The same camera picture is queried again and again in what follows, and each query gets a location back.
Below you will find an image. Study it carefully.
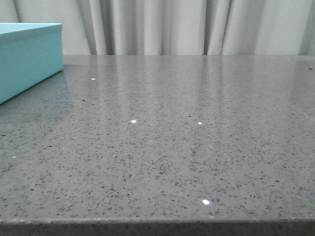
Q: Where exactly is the light blue storage box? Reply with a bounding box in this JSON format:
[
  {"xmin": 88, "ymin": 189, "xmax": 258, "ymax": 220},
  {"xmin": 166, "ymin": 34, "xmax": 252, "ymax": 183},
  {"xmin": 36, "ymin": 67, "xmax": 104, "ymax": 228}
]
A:
[{"xmin": 0, "ymin": 23, "xmax": 63, "ymax": 103}]

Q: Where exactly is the grey pleated curtain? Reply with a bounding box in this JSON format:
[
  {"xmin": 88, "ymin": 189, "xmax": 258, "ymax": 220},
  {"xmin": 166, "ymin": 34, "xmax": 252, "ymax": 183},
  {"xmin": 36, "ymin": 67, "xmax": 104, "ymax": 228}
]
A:
[{"xmin": 0, "ymin": 0, "xmax": 315, "ymax": 56}]

